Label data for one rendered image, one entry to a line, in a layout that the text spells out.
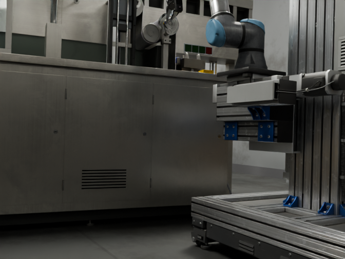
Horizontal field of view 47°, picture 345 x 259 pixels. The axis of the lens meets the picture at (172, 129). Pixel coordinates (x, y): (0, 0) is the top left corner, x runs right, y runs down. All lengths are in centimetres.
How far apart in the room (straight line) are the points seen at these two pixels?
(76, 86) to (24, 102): 28
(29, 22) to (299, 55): 174
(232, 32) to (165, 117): 75
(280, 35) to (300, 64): 353
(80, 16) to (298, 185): 184
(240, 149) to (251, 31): 400
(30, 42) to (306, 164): 188
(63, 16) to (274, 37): 324
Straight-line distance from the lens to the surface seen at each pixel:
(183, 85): 236
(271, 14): 555
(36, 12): 283
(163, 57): 258
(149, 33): 262
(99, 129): 218
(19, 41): 278
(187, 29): 311
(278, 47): 534
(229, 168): 341
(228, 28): 178
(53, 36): 253
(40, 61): 213
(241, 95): 159
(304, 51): 182
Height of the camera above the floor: 53
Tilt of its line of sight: 1 degrees up
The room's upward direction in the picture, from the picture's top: 2 degrees clockwise
